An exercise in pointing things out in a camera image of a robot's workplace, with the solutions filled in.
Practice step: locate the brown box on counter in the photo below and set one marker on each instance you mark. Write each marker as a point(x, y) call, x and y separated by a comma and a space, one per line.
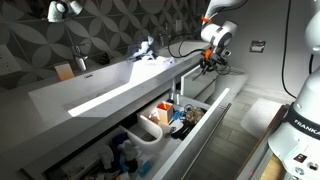
point(64, 71)

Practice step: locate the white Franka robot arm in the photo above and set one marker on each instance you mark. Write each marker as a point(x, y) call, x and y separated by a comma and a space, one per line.
point(300, 133)

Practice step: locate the camouflage hair scrunchie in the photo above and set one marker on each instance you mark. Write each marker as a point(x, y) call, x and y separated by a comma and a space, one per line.
point(194, 115)

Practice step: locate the white U-shaped drawer divider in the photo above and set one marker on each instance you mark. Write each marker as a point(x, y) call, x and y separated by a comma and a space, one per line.
point(156, 136)

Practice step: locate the small black counter item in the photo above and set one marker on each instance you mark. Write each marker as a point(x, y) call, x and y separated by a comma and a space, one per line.
point(104, 59)

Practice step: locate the small white cloth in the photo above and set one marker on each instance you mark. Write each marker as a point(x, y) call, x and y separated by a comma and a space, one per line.
point(165, 60)

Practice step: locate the chrome sink faucet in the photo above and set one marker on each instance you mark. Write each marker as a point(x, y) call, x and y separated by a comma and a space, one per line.
point(162, 38)
point(81, 63)

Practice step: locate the chrome toilet paper holder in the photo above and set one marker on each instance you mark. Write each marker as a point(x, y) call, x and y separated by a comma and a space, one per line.
point(257, 46)

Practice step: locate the white wall plate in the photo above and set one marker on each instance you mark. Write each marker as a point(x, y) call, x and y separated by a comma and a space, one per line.
point(179, 25)

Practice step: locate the small silver scissors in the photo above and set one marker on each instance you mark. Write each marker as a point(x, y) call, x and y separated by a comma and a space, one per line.
point(170, 131)

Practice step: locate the dark clothes pile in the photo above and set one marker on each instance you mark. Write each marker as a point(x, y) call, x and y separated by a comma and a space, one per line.
point(120, 150)

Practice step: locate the black hair accessory bundle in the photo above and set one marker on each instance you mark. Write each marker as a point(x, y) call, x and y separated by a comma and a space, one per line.
point(183, 130)

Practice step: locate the white vanity drawer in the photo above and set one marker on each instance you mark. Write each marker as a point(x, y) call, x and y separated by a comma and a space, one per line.
point(195, 85)
point(196, 140)

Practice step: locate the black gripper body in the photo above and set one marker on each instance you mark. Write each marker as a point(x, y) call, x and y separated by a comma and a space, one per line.
point(210, 62)

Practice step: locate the white bath mat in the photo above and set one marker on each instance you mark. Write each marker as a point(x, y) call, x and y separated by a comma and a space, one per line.
point(261, 116)

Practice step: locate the white double sink vanity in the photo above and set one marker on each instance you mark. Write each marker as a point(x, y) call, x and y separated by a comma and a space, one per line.
point(50, 96)

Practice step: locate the white box with orange top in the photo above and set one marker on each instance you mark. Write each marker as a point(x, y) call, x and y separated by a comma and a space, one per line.
point(165, 115)

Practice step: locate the blue tube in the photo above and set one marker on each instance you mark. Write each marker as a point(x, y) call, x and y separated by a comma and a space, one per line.
point(145, 168)

